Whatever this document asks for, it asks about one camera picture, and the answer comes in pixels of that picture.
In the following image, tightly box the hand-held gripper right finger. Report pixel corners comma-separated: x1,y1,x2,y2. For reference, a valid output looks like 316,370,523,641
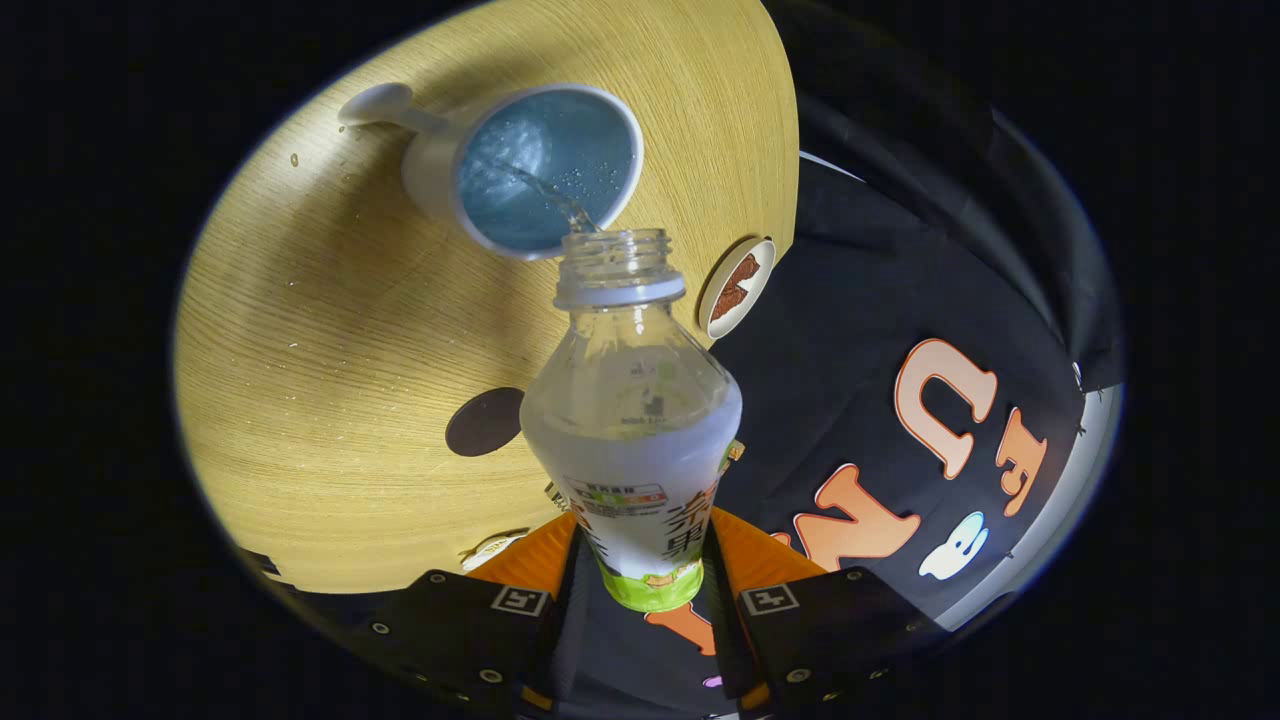
705,505,946,716

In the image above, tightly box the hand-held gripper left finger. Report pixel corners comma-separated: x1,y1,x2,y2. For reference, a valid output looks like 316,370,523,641
345,510,581,716

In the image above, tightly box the clear juice bottle white label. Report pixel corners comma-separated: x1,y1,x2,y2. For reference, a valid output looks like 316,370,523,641
519,228,746,613

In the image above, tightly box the dark round coaster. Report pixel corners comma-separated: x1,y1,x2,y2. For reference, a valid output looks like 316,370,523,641
445,387,526,458

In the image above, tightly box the white cup with handle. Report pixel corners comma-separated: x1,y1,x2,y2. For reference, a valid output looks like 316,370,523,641
337,82,646,263

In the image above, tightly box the wooden table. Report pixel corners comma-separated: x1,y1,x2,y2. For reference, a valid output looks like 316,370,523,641
172,0,801,596

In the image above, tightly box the white oval plate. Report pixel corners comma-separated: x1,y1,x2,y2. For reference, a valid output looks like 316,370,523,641
697,237,777,341

